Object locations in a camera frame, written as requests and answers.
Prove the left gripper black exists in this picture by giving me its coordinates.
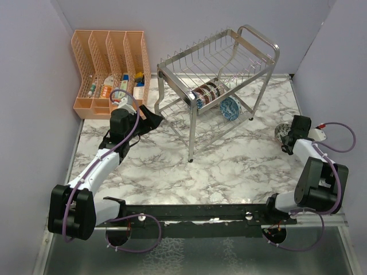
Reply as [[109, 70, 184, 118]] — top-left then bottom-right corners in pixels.
[[125, 105, 163, 141]]

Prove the blue triangle pattern bowl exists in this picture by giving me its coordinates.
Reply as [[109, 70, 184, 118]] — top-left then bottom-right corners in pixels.
[[196, 97, 205, 110]]

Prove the pink dotted pattern bowl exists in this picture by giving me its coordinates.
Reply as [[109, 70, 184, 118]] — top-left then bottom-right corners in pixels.
[[201, 85, 212, 105]]

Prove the stainless steel dish rack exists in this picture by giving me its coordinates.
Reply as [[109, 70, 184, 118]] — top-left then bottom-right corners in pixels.
[[154, 25, 280, 162]]

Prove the blue floral bowl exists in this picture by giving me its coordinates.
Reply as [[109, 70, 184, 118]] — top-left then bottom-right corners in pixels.
[[220, 96, 242, 121]]

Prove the brown geometric pattern bowl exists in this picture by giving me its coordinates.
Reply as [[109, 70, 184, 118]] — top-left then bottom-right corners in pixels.
[[208, 82, 221, 100]]

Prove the red diamond pattern bowl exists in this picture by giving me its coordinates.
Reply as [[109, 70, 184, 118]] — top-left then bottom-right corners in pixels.
[[192, 87, 207, 98]]

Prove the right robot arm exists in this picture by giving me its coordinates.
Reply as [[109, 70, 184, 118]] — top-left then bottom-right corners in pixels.
[[263, 115, 356, 224]]

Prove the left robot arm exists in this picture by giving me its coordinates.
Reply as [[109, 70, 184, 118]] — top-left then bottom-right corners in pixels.
[[48, 105, 163, 242]]

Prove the green white box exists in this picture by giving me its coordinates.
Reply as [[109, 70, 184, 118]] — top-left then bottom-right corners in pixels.
[[119, 73, 129, 91]]

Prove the white glue tube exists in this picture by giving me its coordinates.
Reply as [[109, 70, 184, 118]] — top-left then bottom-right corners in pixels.
[[87, 82, 97, 97]]

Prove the orange plastic file organizer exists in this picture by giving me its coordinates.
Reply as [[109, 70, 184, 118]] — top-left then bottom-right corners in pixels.
[[71, 30, 151, 119]]

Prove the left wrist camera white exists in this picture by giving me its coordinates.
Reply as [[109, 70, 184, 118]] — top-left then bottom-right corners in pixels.
[[112, 97, 135, 112]]

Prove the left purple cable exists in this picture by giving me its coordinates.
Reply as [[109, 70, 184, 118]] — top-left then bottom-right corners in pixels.
[[62, 89, 162, 253]]

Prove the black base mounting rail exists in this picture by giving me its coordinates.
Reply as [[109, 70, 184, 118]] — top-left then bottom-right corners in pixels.
[[57, 197, 299, 238]]

